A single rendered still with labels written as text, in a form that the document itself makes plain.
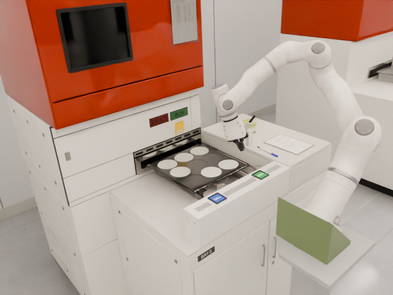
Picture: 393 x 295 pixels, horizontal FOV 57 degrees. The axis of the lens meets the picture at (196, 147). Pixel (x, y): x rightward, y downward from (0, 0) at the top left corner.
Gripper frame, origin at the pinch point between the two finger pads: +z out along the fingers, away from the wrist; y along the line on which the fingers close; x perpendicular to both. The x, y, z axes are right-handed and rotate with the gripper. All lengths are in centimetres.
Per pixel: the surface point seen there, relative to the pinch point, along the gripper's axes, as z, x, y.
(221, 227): 14.1, -44.7, -3.5
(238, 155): 8.2, 9.1, -6.3
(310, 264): 30, -52, 28
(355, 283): 117, 28, 28
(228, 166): 7.6, -3.1, -9.0
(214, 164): 5.1, -2.2, -16.0
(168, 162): -3.0, -5.8, -38.0
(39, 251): 43, -1, -174
